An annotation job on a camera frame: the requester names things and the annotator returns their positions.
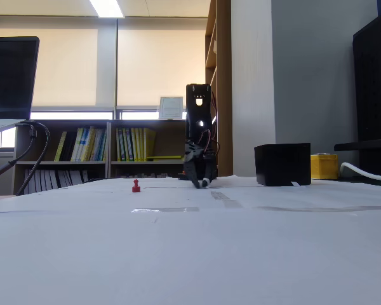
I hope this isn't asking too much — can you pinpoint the black box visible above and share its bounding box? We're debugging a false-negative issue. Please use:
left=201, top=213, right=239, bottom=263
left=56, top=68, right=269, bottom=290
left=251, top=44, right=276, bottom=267
left=253, top=142, right=312, bottom=187

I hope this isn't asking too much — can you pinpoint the yellow box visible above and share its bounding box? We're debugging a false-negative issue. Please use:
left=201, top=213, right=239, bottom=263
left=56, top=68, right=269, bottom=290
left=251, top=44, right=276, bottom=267
left=310, top=152, right=339, bottom=180

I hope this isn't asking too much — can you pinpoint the clear tape strip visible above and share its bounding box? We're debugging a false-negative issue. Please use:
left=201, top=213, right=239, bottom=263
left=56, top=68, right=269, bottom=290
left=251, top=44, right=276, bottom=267
left=209, top=190, right=243, bottom=209
left=131, top=207, right=200, bottom=214

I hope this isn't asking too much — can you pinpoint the framed white certificate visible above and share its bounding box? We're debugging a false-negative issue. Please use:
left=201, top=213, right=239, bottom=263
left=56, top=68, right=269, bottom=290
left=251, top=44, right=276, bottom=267
left=159, top=96, right=184, bottom=120

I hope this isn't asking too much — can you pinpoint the tall wooden bookshelf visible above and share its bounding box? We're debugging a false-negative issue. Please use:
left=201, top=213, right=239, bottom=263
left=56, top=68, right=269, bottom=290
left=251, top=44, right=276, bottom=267
left=204, top=0, right=233, bottom=178

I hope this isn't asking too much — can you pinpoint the white paper sheet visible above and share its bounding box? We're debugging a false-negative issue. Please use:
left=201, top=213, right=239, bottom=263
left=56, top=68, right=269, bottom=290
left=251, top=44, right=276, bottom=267
left=0, top=182, right=223, bottom=214
left=209, top=184, right=381, bottom=212

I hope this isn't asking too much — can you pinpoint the low wooden bookshelf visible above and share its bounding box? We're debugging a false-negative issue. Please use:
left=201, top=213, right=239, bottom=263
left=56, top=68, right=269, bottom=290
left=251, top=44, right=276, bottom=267
left=13, top=119, right=188, bottom=195

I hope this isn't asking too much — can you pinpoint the beige roller blind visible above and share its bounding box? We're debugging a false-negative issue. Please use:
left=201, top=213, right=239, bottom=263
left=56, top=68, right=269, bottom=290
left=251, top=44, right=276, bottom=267
left=117, top=28, right=207, bottom=107
left=0, top=28, right=99, bottom=107

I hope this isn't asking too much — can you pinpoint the black book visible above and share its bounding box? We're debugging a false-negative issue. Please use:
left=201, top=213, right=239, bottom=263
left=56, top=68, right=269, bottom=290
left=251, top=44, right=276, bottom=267
left=62, top=131, right=79, bottom=162

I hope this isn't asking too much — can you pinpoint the leaning yellow book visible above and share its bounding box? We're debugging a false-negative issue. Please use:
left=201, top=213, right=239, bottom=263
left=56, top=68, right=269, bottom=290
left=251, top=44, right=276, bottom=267
left=53, top=131, right=68, bottom=162

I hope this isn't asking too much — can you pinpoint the black metal shelf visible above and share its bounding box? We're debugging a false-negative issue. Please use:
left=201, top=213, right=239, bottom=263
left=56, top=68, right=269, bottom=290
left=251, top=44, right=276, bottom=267
left=333, top=138, right=381, bottom=152

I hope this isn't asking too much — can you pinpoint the ceiling light panel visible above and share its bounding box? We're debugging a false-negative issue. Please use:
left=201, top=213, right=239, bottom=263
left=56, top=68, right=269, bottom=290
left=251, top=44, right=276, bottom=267
left=88, top=0, right=124, bottom=18

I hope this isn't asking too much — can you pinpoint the black pegboard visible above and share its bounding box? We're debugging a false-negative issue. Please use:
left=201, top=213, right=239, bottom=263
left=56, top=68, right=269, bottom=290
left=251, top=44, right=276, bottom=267
left=352, top=14, right=381, bottom=175

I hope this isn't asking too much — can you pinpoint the black laptop screen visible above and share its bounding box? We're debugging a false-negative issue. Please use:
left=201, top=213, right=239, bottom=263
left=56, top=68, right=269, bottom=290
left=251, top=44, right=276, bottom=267
left=0, top=36, right=41, bottom=121

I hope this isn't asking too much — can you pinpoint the red white gripper servo wire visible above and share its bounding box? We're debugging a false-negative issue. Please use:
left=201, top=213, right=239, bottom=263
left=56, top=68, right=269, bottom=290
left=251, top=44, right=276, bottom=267
left=199, top=128, right=220, bottom=157

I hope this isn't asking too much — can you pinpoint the thick black cable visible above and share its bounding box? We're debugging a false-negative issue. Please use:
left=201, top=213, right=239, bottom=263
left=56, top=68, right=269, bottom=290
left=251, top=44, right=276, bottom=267
left=15, top=120, right=51, bottom=196

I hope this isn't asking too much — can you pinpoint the white power cable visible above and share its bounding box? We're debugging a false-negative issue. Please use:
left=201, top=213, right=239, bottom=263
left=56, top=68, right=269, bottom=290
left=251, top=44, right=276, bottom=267
left=339, top=161, right=381, bottom=182

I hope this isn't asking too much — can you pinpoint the black cable with rod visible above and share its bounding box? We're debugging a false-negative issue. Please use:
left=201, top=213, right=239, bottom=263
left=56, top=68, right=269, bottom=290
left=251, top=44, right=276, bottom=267
left=0, top=123, right=39, bottom=186

